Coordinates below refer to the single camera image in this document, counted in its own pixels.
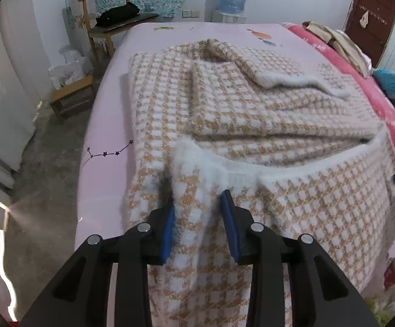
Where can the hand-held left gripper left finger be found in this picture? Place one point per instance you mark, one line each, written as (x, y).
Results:
(168, 235)

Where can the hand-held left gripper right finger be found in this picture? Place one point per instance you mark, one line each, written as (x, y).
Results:
(230, 228)

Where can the beige white houndstooth coat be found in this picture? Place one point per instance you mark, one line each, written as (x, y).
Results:
(269, 119)

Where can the pink floral blanket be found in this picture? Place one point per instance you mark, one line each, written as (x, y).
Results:
(361, 85)

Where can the green fluffy cloth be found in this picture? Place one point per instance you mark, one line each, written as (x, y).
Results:
(383, 313)

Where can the beige clothing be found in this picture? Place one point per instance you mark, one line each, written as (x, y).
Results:
(344, 47)

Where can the beige item hanging on door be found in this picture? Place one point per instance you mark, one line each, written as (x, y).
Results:
(364, 19)

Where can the brown wooden door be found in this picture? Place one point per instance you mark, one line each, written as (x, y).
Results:
(376, 10)

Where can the small wooden stool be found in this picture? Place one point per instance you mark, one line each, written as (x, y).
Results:
(71, 90)

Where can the white plastic bags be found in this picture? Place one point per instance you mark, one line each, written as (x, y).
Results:
(69, 64)

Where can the white curtain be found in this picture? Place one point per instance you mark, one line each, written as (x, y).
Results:
(3, 109)

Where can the white water dispenser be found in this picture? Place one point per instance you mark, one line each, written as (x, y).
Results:
(226, 17)

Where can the black bag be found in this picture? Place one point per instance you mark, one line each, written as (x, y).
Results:
(117, 15)

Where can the wooden chair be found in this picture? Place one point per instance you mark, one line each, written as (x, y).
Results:
(88, 13)

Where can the white wall socket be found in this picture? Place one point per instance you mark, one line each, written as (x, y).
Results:
(190, 13)

